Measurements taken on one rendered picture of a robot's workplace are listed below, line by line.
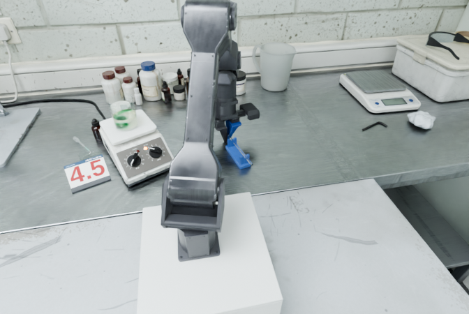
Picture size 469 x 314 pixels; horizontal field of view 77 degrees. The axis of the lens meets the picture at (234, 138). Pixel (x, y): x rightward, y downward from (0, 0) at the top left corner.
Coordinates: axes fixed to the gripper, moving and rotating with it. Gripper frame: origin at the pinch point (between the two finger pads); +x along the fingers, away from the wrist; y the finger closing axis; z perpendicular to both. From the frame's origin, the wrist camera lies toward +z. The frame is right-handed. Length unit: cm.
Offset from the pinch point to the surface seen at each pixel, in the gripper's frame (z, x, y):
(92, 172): -0.1, 2.2, 36.1
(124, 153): -1.9, -2.2, 27.7
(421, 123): -19, 0, -57
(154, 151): -3.9, -2.3, 20.8
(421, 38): 13, -12, -90
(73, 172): 0.4, 1.4, 40.2
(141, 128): 3.6, -5.1, 22.3
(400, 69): 11, -2, -81
